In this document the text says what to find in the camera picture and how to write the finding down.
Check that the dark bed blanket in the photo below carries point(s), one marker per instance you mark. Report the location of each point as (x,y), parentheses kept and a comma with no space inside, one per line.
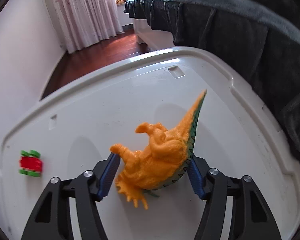
(240,30)

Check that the white plastic storage box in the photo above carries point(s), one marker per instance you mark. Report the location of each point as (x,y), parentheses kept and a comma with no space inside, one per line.
(115,100)

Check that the red green toy car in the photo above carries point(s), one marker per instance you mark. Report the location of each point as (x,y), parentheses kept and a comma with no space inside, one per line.
(31,163)

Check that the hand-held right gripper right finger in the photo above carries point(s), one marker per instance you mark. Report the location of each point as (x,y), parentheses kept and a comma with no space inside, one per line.
(195,177)

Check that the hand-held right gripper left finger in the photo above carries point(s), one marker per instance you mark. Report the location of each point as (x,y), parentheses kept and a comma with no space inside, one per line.
(108,175)

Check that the white bed frame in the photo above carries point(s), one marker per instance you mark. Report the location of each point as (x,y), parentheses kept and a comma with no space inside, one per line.
(152,36)

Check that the orange green dinosaur toy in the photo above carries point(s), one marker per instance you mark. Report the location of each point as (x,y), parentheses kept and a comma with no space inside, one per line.
(160,160)

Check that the pink patterned curtain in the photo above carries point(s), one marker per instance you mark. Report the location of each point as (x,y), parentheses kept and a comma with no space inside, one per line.
(85,12)

